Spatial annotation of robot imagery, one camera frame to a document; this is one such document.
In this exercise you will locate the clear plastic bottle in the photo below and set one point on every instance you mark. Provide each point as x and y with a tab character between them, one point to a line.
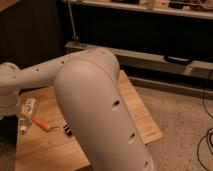
27	114

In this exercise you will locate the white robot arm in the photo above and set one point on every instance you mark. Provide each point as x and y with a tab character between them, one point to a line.
87	93

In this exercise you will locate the wooden shelf board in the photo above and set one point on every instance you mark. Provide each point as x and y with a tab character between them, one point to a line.
158	63

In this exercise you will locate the orange carrot toy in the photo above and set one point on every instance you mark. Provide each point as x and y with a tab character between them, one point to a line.
44	125

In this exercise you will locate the metal pole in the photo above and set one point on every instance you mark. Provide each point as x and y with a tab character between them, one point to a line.
75	37

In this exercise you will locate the upper shelf with clutter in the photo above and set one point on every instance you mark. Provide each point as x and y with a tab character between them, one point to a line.
148	7

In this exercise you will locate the black handle on shelf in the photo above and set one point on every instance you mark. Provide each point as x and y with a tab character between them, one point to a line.
179	61

